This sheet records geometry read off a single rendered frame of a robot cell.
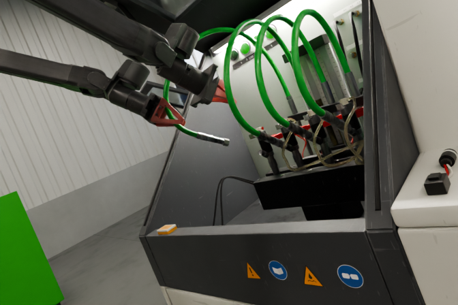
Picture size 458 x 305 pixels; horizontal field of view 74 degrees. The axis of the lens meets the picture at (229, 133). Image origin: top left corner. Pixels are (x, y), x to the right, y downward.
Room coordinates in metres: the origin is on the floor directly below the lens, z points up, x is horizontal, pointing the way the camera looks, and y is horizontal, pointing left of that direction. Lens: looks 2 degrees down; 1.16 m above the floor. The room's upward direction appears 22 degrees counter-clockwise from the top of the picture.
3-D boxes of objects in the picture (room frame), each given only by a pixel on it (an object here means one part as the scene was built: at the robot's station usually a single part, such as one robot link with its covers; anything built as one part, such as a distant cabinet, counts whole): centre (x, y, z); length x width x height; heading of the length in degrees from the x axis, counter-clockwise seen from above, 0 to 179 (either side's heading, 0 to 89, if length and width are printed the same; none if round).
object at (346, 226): (0.64, 0.09, 0.87); 0.62 x 0.04 x 0.16; 46
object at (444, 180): (0.41, -0.25, 0.99); 0.12 x 0.02 x 0.02; 134
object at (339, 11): (0.84, -0.43, 1.20); 0.13 x 0.03 x 0.31; 46
